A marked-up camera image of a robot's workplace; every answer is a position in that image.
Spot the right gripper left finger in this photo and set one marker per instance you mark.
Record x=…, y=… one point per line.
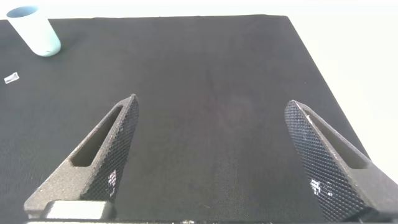
x=93, y=168

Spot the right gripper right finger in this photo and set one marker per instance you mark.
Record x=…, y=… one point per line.
x=335, y=174

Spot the teal plastic cup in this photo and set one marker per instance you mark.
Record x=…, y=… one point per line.
x=37, y=34

